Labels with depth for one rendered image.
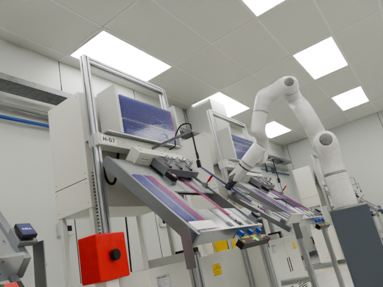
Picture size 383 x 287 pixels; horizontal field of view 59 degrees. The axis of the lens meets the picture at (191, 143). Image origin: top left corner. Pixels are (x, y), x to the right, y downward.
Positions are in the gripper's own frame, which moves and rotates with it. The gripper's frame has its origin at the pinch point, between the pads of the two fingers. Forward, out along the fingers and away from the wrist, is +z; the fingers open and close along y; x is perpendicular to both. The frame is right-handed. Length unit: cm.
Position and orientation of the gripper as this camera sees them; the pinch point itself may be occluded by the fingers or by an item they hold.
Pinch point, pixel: (229, 186)
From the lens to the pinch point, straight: 210.1
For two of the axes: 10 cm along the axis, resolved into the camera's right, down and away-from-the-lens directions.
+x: 6.1, 6.0, -5.3
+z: -5.6, 7.9, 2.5
